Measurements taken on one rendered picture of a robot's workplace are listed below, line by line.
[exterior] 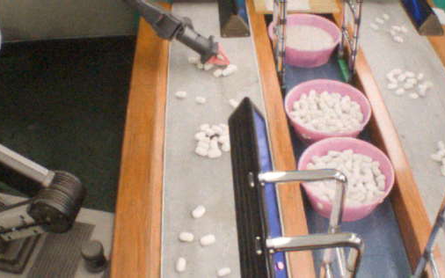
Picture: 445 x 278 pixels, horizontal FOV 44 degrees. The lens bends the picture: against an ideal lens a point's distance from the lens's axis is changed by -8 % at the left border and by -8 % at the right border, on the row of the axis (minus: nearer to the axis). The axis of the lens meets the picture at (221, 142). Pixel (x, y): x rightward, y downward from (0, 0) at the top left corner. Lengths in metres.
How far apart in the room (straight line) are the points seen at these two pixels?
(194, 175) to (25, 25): 2.21
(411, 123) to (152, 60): 0.88
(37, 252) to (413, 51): 1.49
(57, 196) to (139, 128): 0.35
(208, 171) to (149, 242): 0.30
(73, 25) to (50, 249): 1.92
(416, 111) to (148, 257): 0.97
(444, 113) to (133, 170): 0.99
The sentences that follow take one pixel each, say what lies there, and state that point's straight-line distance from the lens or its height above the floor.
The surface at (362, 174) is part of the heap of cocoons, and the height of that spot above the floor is 0.72.
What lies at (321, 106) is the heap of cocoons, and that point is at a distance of 1.81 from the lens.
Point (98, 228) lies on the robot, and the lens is 1.84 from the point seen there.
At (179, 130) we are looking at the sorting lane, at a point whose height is 0.74.
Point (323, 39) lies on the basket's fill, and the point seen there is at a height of 0.73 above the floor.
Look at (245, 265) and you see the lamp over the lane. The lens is 0.97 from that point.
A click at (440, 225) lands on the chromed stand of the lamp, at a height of 0.95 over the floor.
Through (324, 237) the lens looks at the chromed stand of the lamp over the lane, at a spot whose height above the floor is 1.12.
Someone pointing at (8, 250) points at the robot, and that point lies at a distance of 1.80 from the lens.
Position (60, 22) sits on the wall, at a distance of 3.50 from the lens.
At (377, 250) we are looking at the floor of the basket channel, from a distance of 1.52.
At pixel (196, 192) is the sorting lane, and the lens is 1.53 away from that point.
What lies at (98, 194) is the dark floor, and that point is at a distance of 2.61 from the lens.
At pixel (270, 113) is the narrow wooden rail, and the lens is 1.73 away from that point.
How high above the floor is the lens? 1.85
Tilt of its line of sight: 42 degrees down
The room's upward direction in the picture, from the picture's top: 2 degrees counter-clockwise
